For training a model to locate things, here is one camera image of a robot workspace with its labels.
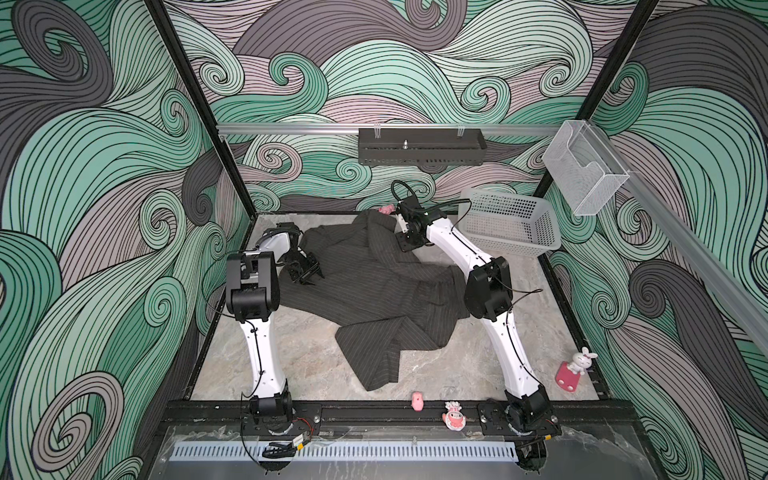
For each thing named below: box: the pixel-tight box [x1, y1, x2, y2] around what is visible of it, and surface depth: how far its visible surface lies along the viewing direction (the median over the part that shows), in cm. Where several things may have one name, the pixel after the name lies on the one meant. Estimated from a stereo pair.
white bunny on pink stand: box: [555, 346, 598, 392], surface depth 79 cm
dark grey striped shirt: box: [278, 210, 470, 391], surface depth 96 cm
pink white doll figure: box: [442, 401, 467, 432], surface depth 73 cm
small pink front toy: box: [411, 391, 425, 412], surface depth 76 cm
